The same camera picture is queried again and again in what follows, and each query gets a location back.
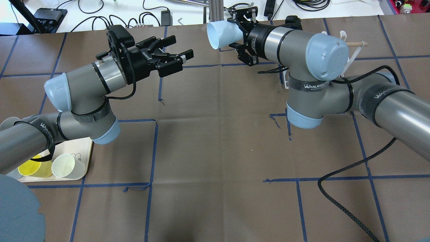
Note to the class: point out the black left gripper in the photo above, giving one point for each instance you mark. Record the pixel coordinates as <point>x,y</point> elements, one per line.
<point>139,62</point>

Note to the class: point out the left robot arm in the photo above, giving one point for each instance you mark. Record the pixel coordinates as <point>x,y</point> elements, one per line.
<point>82,98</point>

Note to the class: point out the black power adapter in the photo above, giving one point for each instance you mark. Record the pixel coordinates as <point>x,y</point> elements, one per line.
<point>166,18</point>

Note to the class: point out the cream plastic tray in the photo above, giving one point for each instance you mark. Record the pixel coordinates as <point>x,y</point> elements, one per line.
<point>82,146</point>

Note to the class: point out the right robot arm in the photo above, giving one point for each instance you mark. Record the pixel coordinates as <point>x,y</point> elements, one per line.
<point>315,64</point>

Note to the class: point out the grey plastic cup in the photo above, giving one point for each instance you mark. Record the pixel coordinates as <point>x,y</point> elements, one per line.
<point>8,123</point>

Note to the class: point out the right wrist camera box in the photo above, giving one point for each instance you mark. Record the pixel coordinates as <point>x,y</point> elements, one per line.
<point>293,22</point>

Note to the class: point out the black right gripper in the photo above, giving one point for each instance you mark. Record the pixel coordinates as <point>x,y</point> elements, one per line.
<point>256,37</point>

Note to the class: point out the aluminium frame post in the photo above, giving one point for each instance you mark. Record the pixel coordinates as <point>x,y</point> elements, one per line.
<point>216,10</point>

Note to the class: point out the cream white plastic cup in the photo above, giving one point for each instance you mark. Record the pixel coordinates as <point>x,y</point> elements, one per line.
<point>68,166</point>

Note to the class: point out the white wire cup rack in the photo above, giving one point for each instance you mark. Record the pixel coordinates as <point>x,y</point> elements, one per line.
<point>351,45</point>

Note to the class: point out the yellow plastic cup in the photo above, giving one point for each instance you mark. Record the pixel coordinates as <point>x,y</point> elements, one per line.
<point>36,169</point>

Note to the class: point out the light blue plastic cup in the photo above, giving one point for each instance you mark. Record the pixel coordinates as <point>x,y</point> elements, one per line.
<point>223,33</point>

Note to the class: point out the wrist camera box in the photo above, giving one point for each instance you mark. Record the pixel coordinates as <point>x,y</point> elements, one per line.
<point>119,40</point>
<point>293,22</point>

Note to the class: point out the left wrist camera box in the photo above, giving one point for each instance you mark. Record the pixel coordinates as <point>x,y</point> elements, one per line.
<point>119,40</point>

